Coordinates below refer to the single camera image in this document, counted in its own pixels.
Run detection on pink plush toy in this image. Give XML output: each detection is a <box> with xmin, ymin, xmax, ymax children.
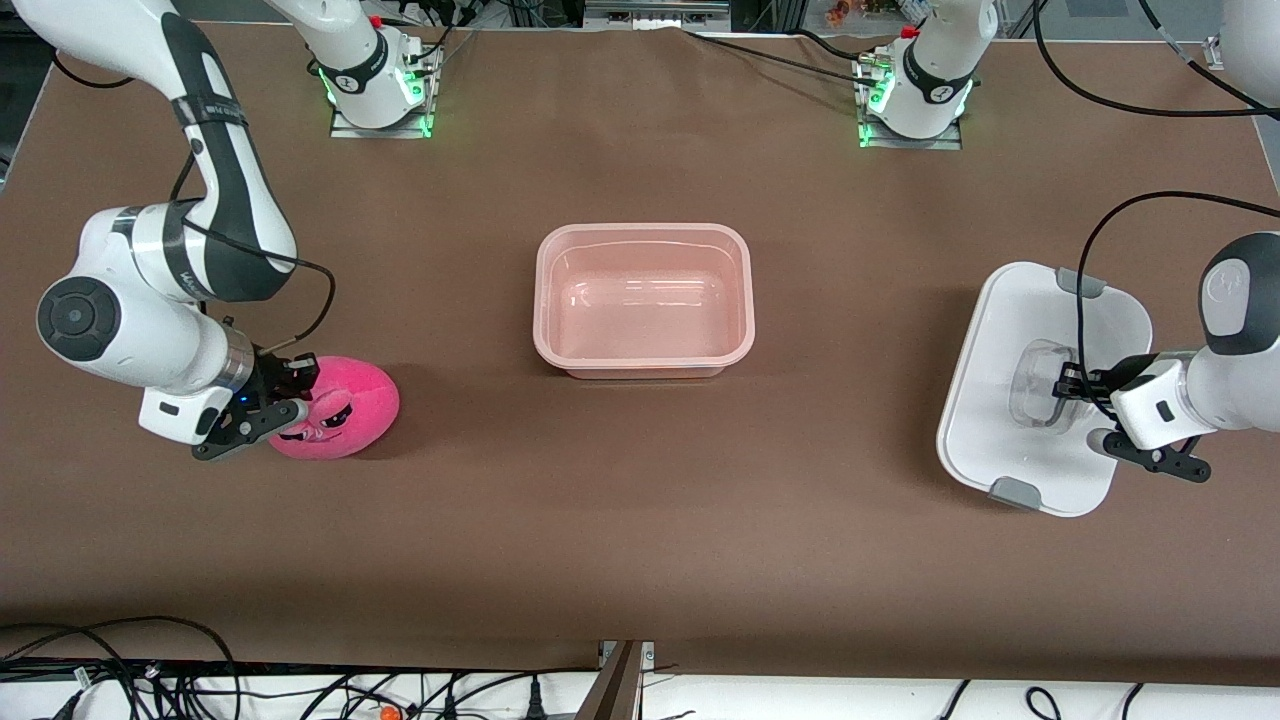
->
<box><xmin>268</xmin><ymin>355</ymin><xmax>402</xmax><ymax>462</ymax></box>

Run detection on white box lid grey latches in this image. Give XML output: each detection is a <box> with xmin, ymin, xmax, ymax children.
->
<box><xmin>936</xmin><ymin>261</ymin><xmax>1154</xmax><ymax>518</ymax></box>

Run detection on pink plastic box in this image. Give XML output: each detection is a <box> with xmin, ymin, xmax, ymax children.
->
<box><xmin>533</xmin><ymin>222</ymin><xmax>755</xmax><ymax>381</ymax></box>

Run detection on brown table mat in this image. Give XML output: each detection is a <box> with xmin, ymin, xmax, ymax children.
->
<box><xmin>0</xmin><ymin>20</ymin><xmax>1280</xmax><ymax>686</ymax></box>

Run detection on small colourful figurine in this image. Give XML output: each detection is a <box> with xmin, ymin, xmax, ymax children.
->
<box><xmin>825</xmin><ymin>0</ymin><xmax>926</xmax><ymax>26</ymax></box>

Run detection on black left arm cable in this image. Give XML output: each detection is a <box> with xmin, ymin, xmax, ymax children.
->
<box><xmin>1030</xmin><ymin>0</ymin><xmax>1280</xmax><ymax>421</ymax></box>

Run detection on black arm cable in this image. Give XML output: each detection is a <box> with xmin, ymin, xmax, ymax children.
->
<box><xmin>170</xmin><ymin>140</ymin><xmax>337</xmax><ymax>357</ymax></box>
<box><xmin>1030</xmin><ymin>0</ymin><xmax>1280</xmax><ymax>421</ymax></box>

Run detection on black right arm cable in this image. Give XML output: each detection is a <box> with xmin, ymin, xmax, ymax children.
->
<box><xmin>170</xmin><ymin>140</ymin><xmax>337</xmax><ymax>357</ymax></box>

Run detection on black looped cable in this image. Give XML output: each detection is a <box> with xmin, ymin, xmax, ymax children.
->
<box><xmin>0</xmin><ymin>615</ymin><xmax>243</xmax><ymax>720</ymax></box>

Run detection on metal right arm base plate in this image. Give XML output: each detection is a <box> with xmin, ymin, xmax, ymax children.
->
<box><xmin>330</xmin><ymin>45</ymin><xmax>434</xmax><ymax>139</ymax></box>

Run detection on black edge rail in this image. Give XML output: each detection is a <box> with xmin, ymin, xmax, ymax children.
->
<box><xmin>0</xmin><ymin>658</ymin><xmax>601</xmax><ymax>683</ymax></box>

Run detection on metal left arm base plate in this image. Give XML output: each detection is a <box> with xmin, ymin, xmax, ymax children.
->
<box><xmin>858</xmin><ymin>55</ymin><xmax>964</xmax><ymax>151</ymax></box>

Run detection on black cable bundle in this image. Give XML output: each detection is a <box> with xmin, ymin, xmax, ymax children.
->
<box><xmin>300</xmin><ymin>670</ymin><xmax>601</xmax><ymax>720</ymax></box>

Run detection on black base cables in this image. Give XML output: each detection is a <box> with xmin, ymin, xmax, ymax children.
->
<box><xmin>395</xmin><ymin>0</ymin><xmax>483</xmax><ymax>63</ymax></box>

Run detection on black cable across mat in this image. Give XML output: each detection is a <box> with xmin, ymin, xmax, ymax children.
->
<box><xmin>683</xmin><ymin>28</ymin><xmax>876</xmax><ymax>86</ymax></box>

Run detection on aluminium profile post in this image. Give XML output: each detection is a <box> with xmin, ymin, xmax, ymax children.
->
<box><xmin>575</xmin><ymin>640</ymin><xmax>656</xmax><ymax>720</ymax></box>

